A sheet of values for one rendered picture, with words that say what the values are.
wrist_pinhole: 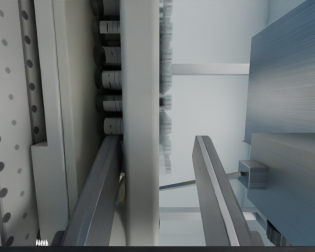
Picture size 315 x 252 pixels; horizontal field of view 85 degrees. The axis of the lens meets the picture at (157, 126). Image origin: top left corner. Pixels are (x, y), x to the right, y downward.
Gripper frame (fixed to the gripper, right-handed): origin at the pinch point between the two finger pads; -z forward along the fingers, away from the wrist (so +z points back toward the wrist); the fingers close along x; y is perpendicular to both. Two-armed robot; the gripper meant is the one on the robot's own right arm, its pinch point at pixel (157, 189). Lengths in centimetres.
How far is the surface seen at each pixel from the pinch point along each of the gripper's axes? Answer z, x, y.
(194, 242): -122, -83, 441
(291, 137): -10.9, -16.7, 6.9
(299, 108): -29.4, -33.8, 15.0
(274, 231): -3.1, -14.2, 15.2
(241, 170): -9.6, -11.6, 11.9
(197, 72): -96, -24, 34
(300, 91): -31.6, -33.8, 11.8
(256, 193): -7.8, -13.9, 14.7
